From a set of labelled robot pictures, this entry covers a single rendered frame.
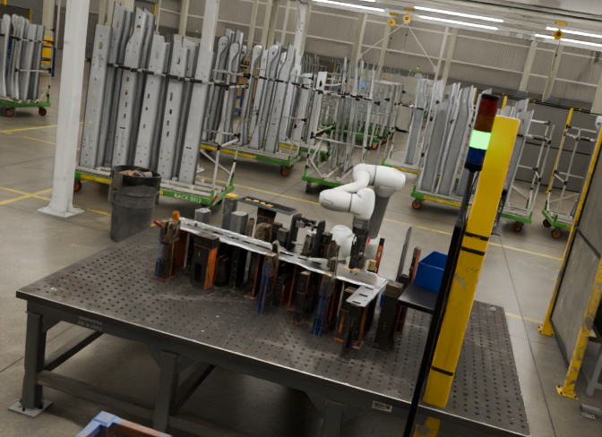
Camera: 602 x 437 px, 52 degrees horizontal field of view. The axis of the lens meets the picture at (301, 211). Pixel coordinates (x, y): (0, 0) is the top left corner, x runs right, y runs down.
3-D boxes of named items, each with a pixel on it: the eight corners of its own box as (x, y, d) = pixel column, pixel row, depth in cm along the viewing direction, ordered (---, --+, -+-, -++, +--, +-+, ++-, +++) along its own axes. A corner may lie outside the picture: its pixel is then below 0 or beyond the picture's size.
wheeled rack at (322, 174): (359, 206, 961) (382, 93, 918) (298, 192, 979) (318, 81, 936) (374, 185, 1143) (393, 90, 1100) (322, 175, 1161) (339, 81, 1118)
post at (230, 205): (214, 261, 405) (223, 197, 394) (219, 258, 412) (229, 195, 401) (224, 264, 402) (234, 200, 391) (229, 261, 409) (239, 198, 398)
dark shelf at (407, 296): (396, 304, 304) (398, 298, 303) (430, 261, 386) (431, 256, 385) (440, 318, 296) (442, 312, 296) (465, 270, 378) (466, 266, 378)
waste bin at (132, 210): (92, 240, 605) (98, 168, 587) (120, 227, 656) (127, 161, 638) (138, 252, 595) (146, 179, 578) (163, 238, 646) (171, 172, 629)
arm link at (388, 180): (351, 245, 432) (382, 251, 432) (349, 261, 420) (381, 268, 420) (374, 158, 381) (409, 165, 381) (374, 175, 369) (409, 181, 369)
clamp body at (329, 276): (305, 333, 324) (317, 272, 315) (313, 326, 335) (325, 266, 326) (322, 338, 321) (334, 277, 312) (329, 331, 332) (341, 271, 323)
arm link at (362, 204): (371, 215, 335) (347, 211, 335) (376, 188, 331) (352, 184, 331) (372, 220, 324) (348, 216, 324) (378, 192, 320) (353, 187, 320)
